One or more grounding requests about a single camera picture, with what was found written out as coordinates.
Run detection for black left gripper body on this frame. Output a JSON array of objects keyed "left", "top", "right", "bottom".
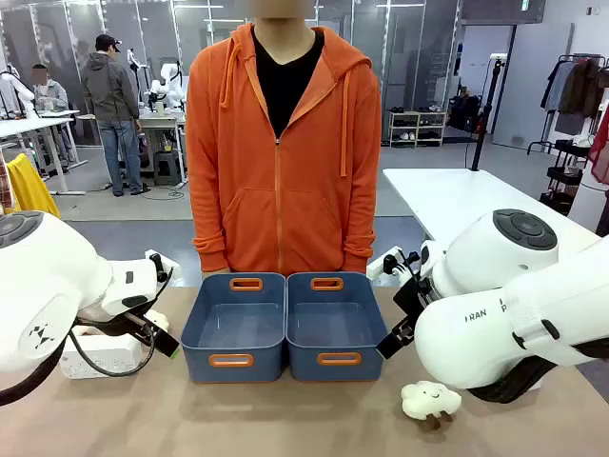
[{"left": 75, "top": 308, "right": 161, "bottom": 340}]

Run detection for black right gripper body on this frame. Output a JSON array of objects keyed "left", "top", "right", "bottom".
[{"left": 392, "top": 274, "right": 433, "bottom": 329}]

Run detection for white rectangular digital clock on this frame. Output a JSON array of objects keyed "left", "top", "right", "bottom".
[{"left": 60, "top": 333, "right": 145, "bottom": 381}]

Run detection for white cloud-shaped clock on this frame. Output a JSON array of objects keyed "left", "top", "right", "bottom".
[{"left": 400, "top": 380, "right": 463, "bottom": 424}]

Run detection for white side table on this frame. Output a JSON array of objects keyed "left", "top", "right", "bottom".
[{"left": 382, "top": 167, "right": 601, "bottom": 245}]

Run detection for grey step stool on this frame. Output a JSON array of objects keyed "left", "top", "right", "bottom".
[{"left": 152, "top": 150, "right": 185, "bottom": 187}]

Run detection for yellow cloth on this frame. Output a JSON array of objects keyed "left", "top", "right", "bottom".
[{"left": 5, "top": 152, "right": 63, "bottom": 220}]

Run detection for white shoe rack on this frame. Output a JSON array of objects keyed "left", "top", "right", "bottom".
[{"left": 387, "top": 109, "right": 448, "bottom": 149}]

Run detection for person in orange hoodie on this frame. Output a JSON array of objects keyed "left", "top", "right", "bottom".
[{"left": 185, "top": 17, "right": 383, "bottom": 276}]

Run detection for black utility cart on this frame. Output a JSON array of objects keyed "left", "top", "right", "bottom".
[{"left": 539, "top": 139, "right": 594, "bottom": 216}]

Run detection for black tripod stand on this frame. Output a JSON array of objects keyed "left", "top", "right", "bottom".
[{"left": 469, "top": 55, "right": 506, "bottom": 172}]

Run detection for white background desk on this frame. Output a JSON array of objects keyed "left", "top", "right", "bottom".
[{"left": 0, "top": 115, "right": 88, "bottom": 197}]

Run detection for man in grey jacket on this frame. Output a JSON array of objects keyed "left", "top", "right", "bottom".
[{"left": 79, "top": 33, "right": 151, "bottom": 198}]

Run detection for seated person in grey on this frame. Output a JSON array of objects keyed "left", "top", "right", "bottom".
[{"left": 29, "top": 63, "right": 70, "bottom": 113}]

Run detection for clothes rack with garments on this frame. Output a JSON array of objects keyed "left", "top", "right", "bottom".
[{"left": 525, "top": 52, "right": 609, "bottom": 156}]

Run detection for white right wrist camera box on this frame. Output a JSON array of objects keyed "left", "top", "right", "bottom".
[{"left": 365, "top": 246, "right": 406, "bottom": 280}]

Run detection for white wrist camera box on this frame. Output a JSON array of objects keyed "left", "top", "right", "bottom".
[
  {"left": 365, "top": 246, "right": 406, "bottom": 280},
  {"left": 144, "top": 248, "right": 183, "bottom": 283}
]

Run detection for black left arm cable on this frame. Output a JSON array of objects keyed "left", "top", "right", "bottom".
[{"left": 0, "top": 266, "right": 175, "bottom": 407}]

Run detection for blue basket orange handles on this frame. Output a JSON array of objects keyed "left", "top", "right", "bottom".
[
  {"left": 180, "top": 271, "right": 288, "bottom": 384},
  {"left": 285, "top": 271, "right": 390, "bottom": 383}
]

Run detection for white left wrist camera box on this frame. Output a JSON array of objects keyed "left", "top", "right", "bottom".
[{"left": 144, "top": 248, "right": 183, "bottom": 283}]

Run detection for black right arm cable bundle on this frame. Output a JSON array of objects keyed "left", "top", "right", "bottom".
[{"left": 467, "top": 336, "right": 609, "bottom": 406}]

